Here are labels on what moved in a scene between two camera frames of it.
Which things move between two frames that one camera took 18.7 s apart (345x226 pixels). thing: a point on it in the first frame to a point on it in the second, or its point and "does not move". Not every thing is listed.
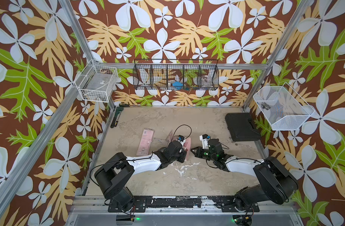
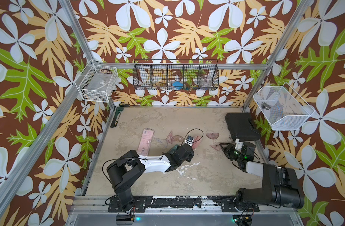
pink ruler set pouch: (145, 142) does not move
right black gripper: (198, 151) to (227, 149)
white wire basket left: (97, 83) does not move
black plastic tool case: (240, 128) does not move
